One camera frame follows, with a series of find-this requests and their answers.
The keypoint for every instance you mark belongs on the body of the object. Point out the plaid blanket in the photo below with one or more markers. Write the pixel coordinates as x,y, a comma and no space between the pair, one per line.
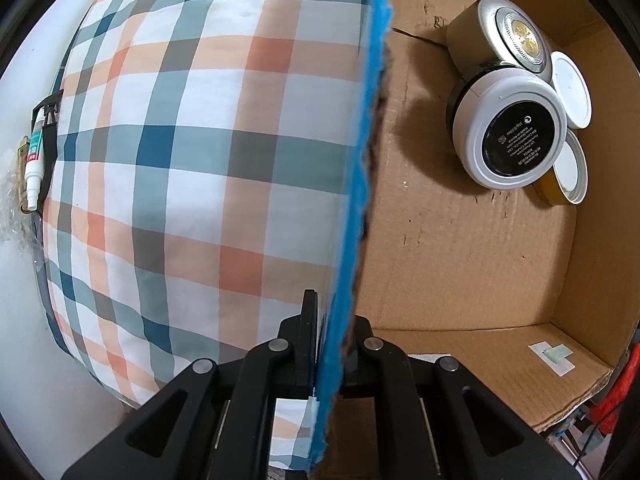
175,160

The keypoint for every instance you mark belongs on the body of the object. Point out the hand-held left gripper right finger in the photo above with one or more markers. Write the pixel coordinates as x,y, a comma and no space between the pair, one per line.
362,355

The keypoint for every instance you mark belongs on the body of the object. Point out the clear bubble wrap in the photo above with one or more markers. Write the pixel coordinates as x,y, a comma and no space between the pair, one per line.
15,210

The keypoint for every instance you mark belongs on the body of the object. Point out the small amber bottle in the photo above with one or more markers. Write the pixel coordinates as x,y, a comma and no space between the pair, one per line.
21,160

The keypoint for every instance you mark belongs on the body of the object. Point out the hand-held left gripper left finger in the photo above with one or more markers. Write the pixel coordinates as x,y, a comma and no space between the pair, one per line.
305,340

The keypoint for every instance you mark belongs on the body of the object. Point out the silver puck light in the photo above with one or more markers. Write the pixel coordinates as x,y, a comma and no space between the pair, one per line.
480,30

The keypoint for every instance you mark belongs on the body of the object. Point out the white round lid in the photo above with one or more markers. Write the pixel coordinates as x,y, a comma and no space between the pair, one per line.
572,90

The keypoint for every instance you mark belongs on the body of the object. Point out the white squeeze bottle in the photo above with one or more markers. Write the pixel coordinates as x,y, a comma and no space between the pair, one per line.
35,160

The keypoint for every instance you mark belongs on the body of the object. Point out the white jar with black base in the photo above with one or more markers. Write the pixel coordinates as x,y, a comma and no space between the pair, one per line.
515,130

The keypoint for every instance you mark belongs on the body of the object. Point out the cardboard box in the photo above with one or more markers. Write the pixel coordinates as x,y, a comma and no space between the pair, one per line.
450,270

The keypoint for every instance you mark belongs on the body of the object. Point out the gold round tin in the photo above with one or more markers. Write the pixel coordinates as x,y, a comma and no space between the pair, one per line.
570,170

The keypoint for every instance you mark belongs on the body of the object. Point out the red cloth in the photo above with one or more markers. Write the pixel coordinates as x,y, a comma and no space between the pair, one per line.
617,385

